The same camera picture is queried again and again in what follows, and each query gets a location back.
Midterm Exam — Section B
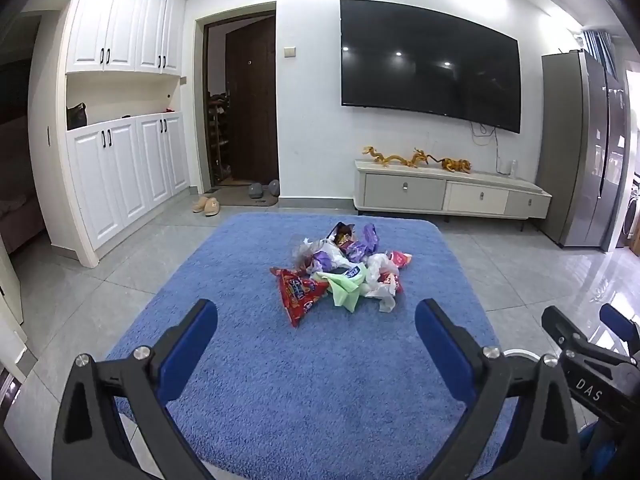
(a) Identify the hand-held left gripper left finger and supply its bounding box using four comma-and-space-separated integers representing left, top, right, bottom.
52, 298, 219, 480

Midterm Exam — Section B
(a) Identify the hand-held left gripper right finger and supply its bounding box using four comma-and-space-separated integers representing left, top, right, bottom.
414, 298, 581, 480

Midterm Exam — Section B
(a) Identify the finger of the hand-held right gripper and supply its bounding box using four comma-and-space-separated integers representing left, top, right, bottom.
599, 303, 640, 356
541, 305, 640, 427

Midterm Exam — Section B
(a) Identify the white plastic bag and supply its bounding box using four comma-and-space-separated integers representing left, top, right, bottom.
362, 254, 404, 314

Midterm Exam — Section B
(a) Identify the green wrapper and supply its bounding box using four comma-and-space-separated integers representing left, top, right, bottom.
317, 275, 368, 312

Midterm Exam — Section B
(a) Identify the red snack packet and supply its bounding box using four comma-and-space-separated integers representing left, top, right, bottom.
270, 267, 331, 328

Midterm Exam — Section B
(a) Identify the purple wrapper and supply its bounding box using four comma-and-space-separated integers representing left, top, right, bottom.
361, 223, 382, 257

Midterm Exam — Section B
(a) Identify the dark snack packet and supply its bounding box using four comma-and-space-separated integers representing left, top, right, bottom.
327, 221, 357, 249

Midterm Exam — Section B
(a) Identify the silver wrapper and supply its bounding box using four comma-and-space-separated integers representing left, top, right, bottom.
295, 237, 331, 274

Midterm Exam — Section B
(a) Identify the washing machine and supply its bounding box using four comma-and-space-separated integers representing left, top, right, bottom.
617, 179, 640, 249

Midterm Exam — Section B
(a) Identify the blue cloth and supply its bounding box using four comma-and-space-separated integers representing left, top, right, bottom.
579, 420, 640, 480

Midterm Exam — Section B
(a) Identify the blue fuzzy blanket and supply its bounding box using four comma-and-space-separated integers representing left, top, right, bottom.
102, 211, 518, 480

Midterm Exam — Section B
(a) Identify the white television stand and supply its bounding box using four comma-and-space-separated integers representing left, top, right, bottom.
353, 158, 552, 233

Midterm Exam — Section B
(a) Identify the brown doormat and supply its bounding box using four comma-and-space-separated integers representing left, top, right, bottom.
215, 187, 279, 207

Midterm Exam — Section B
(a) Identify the grey steel refrigerator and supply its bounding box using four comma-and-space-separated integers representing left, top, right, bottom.
536, 49, 630, 252

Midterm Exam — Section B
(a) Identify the small golden dragon figurine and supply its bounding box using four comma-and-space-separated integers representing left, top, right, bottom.
412, 148, 444, 169

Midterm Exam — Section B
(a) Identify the long golden dragon figurine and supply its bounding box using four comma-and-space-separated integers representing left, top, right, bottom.
362, 145, 419, 169

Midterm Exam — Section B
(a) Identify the white panelled cabinet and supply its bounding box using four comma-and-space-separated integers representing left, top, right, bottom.
64, 0, 191, 257

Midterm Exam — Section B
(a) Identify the shoe rack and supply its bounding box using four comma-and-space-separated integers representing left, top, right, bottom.
207, 91, 232, 174

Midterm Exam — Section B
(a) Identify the dark wooden door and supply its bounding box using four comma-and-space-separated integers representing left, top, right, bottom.
224, 16, 278, 184

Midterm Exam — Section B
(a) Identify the dark handbag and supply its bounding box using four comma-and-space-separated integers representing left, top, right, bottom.
66, 102, 88, 131

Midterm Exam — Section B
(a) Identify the blue curtain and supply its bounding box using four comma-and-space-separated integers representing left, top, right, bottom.
581, 30, 619, 77

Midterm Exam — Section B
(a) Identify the black wall television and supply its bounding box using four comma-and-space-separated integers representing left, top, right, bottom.
340, 0, 522, 134

